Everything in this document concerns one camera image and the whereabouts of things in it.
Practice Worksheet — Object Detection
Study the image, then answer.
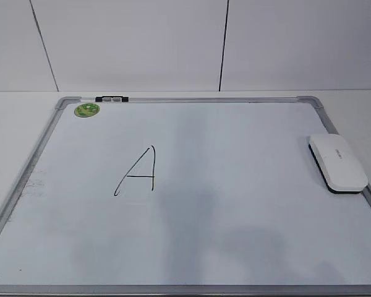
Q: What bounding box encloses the white whiteboard eraser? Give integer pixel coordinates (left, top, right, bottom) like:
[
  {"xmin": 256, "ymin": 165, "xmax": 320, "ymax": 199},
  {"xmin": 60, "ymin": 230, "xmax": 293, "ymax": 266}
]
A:
[{"xmin": 309, "ymin": 134, "xmax": 369, "ymax": 193}]

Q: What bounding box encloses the round green magnet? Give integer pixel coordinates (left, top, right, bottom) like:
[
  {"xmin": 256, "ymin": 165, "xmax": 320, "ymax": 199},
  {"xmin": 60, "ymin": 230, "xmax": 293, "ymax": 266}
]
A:
[{"xmin": 74, "ymin": 103, "xmax": 100, "ymax": 118}]

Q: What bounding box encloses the white whiteboard with grey frame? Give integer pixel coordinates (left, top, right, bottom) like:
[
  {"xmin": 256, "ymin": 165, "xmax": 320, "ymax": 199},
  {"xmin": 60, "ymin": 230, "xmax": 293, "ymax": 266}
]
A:
[{"xmin": 0, "ymin": 97, "xmax": 371, "ymax": 296}]

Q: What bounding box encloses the black hanging clip on frame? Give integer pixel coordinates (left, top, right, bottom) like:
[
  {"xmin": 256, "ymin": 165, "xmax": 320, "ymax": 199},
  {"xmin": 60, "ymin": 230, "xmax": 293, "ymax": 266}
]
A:
[{"xmin": 95, "ymin": 96, "xmax": 129, "ymax": 102}]

